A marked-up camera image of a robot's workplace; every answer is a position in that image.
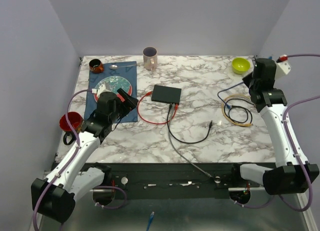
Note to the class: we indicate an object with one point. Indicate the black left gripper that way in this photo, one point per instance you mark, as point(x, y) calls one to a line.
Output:
point(130, 102)

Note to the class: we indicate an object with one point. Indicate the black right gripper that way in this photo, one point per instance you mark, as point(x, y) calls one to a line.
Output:
point(246, 79)

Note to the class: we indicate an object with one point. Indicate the black network switch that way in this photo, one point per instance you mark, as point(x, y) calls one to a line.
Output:
point(166, 94)

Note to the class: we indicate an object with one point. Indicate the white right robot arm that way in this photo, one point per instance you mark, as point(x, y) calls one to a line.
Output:
point(293, 173)

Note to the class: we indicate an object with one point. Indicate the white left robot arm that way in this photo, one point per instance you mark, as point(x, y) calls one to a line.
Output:
point(55, 196)

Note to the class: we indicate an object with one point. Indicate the red and teal plate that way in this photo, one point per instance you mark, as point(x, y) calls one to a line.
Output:
point(113, 83)

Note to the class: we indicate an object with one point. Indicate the lime green bowl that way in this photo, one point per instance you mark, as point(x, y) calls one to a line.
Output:
point(240, 65)

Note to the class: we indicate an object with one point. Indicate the blue placemat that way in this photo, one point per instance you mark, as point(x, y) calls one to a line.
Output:
point(129, 73)

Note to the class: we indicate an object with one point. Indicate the metal spoon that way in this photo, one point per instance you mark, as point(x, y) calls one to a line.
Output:
point(116, 67)

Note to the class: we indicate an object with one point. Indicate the small brown orange cup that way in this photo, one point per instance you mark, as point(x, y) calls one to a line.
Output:
point(96, 66)

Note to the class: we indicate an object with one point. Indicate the pink ceramic mug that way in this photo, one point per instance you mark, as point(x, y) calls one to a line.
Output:
point(150, 58)

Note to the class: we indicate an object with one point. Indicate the red black patterned mug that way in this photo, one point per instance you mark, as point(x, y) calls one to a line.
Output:
point(75, 120)

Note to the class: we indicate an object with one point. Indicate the black mounting base bar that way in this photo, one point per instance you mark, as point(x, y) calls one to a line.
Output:
point(172, 180)

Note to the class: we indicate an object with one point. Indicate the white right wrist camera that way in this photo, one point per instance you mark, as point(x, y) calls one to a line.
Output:
point(282, 67)

